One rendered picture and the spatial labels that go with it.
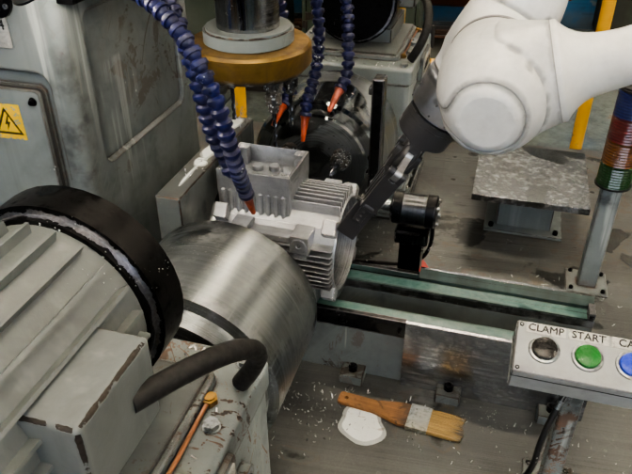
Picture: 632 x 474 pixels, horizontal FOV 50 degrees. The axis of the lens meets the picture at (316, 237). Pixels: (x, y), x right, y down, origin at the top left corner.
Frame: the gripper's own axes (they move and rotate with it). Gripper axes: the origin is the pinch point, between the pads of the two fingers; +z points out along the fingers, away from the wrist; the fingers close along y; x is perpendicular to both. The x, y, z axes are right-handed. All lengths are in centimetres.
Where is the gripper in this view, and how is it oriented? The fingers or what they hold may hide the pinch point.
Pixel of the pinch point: (357, 216)
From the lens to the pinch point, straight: 101.1
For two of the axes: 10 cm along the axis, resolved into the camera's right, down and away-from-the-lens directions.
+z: -4.8, 6.5, 5.9
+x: 8.3, 5.5, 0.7
